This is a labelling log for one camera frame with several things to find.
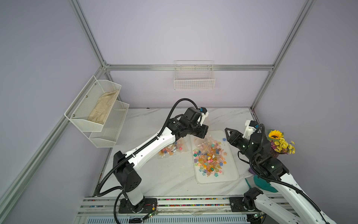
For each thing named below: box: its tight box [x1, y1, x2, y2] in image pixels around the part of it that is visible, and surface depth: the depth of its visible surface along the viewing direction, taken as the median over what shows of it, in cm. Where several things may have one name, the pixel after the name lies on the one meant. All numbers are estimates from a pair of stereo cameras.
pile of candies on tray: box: [192, 140, 228, 178], surface depth 90 cm
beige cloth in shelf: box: [87, 89, 119, 125], surface depth 81 cm
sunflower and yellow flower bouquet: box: [266, 128, 296, 155], surface depth 73 cm
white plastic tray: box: [209, 130, 240, 184], surface depth 86 cm
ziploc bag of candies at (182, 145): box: [158, 136, 191, 158], surface depth 97 cm
